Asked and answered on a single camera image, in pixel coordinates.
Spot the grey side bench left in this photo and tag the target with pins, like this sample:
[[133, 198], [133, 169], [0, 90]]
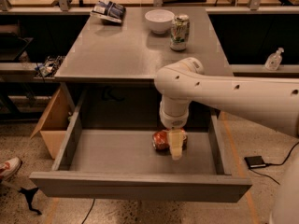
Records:
[[22, 72]]

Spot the cardboard box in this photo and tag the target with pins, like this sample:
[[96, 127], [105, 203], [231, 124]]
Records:
[[54, 122]]

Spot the clear sanitizer pump bottle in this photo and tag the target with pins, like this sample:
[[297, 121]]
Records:
[[274, 60]]

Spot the white red sneaker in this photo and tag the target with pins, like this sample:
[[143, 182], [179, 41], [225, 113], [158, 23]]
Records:
[[9, 168]]

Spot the black foot pedal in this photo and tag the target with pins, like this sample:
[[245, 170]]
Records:
[[254, 162]]

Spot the black grabber tool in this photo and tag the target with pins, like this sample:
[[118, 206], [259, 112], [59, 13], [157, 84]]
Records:
[[28, 193]]

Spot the blue chip bag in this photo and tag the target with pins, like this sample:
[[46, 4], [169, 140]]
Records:
[[109, 11]]

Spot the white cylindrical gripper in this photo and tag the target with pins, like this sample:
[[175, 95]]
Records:
[[173, 120]]

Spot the grey cabinet with top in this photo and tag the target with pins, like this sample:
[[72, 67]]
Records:
[[116, 64]]

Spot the white ceramic bowl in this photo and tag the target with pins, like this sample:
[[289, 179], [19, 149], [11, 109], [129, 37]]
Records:
[[159, 20]]

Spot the clutter of small parts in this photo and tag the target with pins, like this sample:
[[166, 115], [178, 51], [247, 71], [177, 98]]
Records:
[[49, 67]]

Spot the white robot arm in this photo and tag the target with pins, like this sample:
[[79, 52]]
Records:
[[271, 102]]

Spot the open grey top drawer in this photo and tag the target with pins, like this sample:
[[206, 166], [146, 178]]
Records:
[[108, 153]]

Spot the green white soda can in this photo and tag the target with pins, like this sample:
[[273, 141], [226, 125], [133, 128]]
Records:
[[180, 30]]

